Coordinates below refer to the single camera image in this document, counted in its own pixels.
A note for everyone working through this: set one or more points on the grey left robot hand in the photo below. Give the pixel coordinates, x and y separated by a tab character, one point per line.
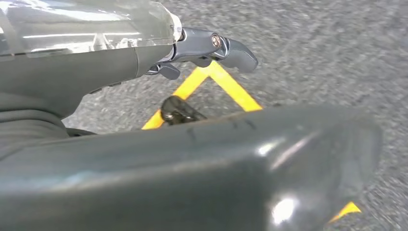
191	178

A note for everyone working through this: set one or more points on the dark robot foot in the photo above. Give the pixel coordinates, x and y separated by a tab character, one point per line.
178	110

